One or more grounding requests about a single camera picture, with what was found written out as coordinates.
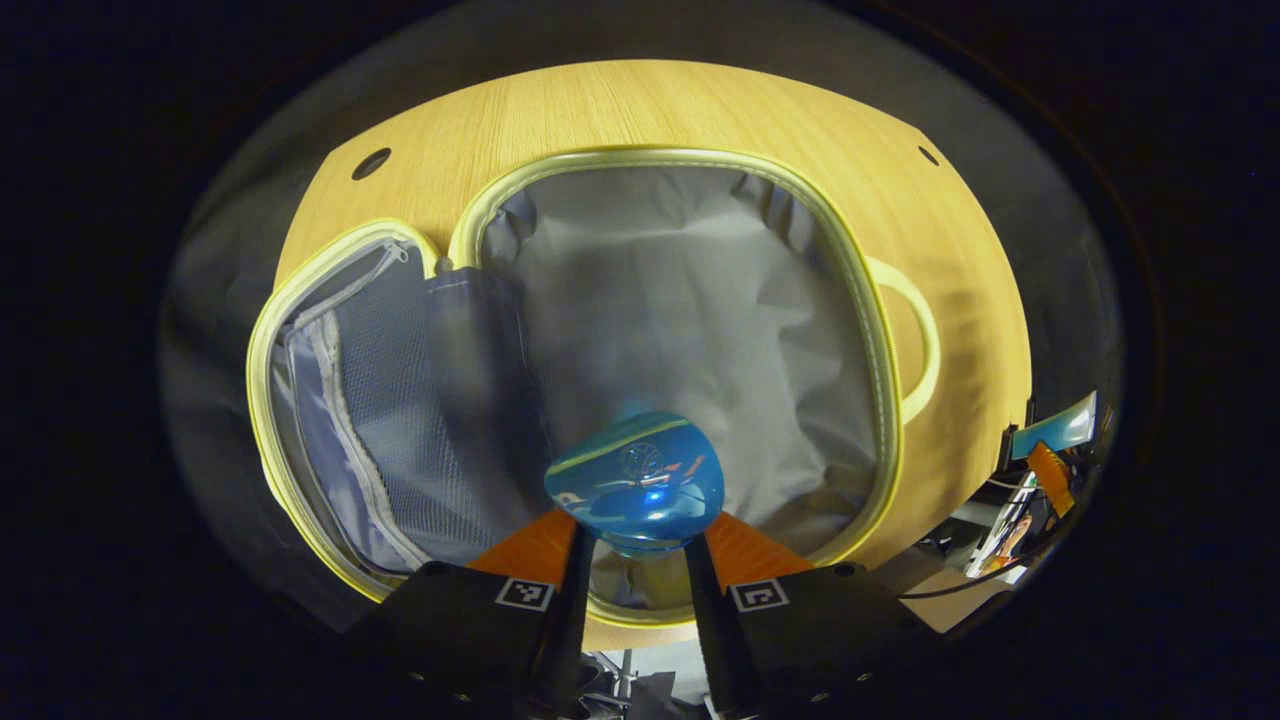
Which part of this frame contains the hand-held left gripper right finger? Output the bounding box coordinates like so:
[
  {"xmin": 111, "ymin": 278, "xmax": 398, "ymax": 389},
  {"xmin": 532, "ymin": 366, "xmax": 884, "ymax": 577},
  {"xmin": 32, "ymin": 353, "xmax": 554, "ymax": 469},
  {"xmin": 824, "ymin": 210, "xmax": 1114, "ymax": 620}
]
[{"xmin": 683, "ymin": 512, "xmax": 941, "ymax": 720}]

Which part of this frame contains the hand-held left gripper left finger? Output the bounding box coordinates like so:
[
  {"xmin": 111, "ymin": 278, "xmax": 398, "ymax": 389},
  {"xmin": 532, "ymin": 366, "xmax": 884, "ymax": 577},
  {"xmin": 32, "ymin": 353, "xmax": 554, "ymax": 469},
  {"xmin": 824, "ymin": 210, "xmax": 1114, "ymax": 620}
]
[{"xmin": 350, "ymin": 508, "xmax": 598, "ymax": 720}]

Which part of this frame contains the blue skin care tube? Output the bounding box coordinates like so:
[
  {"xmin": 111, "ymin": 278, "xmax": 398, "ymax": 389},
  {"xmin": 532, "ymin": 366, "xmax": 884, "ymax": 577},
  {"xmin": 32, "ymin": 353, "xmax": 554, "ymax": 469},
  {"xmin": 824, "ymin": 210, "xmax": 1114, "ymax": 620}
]
[{"xmin": 544, "ymin": 410, "xmax": 726, "ymax": 558}]

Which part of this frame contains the pale yellow suitcase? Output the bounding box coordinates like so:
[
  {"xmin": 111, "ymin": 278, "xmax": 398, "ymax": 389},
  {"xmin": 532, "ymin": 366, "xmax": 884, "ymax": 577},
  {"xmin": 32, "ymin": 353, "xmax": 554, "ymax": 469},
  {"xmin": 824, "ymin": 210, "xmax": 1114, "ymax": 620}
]
[{"xmin": 245, "ymin": 147, "xmax": 943, "ymax": 629}]

